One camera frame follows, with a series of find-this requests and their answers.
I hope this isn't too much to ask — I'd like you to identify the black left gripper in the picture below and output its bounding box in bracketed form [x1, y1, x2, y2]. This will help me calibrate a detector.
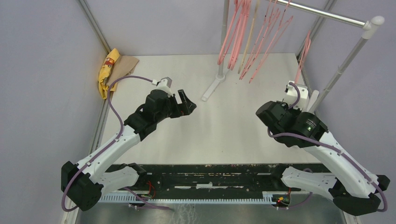
[155, 89, 196, 123]

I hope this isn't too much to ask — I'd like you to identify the thick pink plastic hanger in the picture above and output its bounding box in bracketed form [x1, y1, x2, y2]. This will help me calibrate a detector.
[217, 0, 246, 65]

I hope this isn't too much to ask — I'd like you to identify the thin pink wire hanger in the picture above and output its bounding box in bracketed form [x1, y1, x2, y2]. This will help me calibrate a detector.
[294, 30, 311, 84]

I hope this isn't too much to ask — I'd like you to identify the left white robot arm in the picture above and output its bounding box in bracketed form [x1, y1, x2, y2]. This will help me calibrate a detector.
[61, 90, 197, 212]

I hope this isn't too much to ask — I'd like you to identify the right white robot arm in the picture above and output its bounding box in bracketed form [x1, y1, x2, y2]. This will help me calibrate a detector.
[256, 101, 390, 216]

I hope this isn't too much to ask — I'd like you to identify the beige cloth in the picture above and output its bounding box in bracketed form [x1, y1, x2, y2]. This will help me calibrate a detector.
[106, 56, 139, 86]

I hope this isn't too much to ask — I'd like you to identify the yellow printed cloth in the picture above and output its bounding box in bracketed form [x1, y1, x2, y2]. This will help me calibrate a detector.
[98, 48, 120, 100]

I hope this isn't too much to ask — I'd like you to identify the silver clothes rack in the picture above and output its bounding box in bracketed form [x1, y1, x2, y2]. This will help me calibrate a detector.
[201, 0, 385, 112]

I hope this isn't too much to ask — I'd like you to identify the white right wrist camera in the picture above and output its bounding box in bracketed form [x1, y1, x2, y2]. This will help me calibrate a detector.
[283, 81, 310, 112]

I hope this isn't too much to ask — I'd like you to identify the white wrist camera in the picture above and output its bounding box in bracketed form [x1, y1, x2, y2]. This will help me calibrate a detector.
[156, 77, 172, 97]
[283, 81, 310, 112]

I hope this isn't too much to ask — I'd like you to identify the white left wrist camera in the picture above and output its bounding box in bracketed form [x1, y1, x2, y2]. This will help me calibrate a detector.
[156, 77, 172, 97]

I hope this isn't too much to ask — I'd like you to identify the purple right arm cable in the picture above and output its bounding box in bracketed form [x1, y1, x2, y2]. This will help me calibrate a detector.
[267, 81, 389, 213]

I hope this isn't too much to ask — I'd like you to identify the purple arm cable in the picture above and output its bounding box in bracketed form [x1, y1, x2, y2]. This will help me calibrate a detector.
[61, 75, 156, 213]
[267, 81, 389, 213]

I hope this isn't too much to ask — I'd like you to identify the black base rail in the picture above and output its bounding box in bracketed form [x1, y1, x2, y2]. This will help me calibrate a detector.
[86, 163, 332, 200]

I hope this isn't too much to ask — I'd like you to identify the white slotted cable duct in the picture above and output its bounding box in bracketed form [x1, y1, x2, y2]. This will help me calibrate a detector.
[99, 192, 276, 205]

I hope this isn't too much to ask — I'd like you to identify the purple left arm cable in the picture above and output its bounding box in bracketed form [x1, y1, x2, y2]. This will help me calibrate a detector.
[61, 75, 156, 213]

